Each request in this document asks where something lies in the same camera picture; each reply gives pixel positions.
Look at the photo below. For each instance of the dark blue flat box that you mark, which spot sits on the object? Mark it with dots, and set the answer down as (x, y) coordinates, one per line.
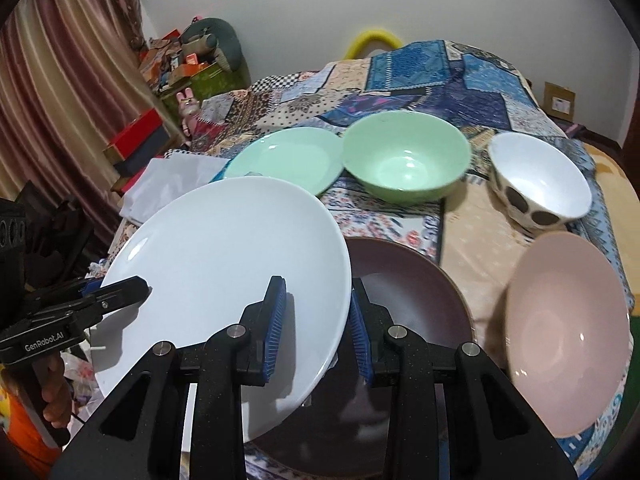
(145, 152)

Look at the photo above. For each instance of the light green bowl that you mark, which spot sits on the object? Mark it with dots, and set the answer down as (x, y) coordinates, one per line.
(405, 160)

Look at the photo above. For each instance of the person's left forearm orange sleeve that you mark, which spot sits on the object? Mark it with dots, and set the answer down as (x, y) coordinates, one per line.
(20, 427)

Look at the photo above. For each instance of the light green plate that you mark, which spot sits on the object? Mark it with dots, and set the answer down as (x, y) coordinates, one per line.
(285, 155)

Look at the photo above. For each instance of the pink rabbit toy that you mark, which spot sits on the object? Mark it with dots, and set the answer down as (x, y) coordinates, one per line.
(187, 107)

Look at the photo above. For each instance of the white folded cloth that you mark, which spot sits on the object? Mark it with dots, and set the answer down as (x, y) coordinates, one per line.
(165, 185)

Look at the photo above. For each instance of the green patterned box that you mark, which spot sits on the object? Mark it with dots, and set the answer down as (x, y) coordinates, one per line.
(215, 80)

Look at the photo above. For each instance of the brown plate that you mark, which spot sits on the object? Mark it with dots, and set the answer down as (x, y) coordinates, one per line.
(415, 285)

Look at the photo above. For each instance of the dark bag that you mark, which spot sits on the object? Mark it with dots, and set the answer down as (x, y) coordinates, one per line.
(60, 230)

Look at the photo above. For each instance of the pink plate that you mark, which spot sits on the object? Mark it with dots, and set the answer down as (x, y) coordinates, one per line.
(565, 320)

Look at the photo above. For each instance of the person's left hand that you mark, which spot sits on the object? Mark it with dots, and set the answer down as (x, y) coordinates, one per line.
(54, 390)

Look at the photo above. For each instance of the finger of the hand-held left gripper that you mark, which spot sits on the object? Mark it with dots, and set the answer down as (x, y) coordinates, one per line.
(120, 294)
(86, 286)

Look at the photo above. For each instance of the striped brown curtain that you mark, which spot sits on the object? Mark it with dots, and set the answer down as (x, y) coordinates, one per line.
(65, 60)

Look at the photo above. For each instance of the small cardboard box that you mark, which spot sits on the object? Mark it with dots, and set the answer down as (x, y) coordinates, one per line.
(559, 97)

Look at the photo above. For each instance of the pile of assorted boxes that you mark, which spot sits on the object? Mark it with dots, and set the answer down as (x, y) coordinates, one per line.
(165, 57)

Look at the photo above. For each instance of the patchwork printed blanket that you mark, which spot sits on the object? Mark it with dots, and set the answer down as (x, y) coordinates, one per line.
(400, 85)

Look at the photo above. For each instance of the large white plate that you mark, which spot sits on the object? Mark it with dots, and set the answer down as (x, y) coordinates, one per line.
(215, 260)

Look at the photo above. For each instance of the white bowl with dark dots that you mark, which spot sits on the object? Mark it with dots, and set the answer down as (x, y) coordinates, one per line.
(540, 180)

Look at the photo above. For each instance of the crumpled plastic bag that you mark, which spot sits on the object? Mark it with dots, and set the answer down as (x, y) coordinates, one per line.
(80, 380)

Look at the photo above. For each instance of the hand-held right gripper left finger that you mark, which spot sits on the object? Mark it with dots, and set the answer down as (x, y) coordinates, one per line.
(276, 327)

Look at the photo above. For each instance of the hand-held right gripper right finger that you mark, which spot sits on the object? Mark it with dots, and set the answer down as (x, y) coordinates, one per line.
(358, 332)

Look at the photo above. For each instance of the red flat box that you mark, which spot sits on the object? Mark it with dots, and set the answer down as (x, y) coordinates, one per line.
(137, 132)

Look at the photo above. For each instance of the grey stuffed toy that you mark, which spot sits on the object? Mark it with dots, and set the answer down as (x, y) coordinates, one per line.
(225, 35)

